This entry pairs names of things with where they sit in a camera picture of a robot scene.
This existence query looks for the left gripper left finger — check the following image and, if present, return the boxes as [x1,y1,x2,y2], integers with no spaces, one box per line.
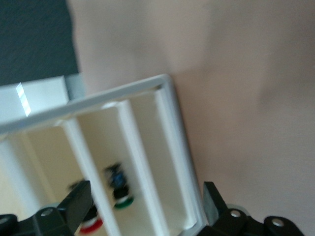
[0,180,94,236]

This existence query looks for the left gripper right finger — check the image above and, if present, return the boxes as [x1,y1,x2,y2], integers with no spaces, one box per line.
[201,181,303,236]

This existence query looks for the red-capped push button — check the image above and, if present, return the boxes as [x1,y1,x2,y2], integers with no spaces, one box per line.
[67,180,104,234]

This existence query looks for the white drawer with dividers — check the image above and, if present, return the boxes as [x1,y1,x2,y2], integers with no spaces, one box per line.
[0,73,206,236]

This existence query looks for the green-capped push button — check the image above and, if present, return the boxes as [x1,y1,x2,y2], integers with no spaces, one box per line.
[103,162,135,211]

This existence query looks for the white drawer cabinet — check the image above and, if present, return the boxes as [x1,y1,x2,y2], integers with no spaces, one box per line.
[0,76,71,123]

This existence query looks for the brown table cover mat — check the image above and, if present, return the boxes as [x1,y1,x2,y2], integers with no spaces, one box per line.
[66,0,315,236]

